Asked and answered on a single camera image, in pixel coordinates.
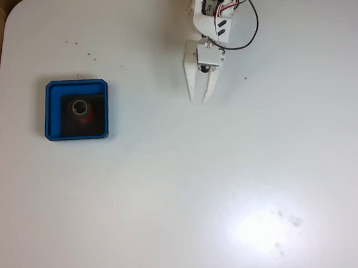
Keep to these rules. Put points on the red tape roll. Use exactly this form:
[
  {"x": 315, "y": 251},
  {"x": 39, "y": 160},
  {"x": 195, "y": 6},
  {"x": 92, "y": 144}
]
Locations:
[{"x": 90, "y": 118}]

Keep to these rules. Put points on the white square camera board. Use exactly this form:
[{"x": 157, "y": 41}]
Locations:
[{"x": 209, "y": 55}]

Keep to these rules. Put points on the white perforated plate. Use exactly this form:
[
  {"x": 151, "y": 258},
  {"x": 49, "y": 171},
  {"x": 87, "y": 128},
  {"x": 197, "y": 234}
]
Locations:
[{"x": 189, "y": 10}]

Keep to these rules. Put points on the blue square box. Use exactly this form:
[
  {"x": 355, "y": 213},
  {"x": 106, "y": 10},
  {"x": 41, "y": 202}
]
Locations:
[{"x": 53, "y": 110}]

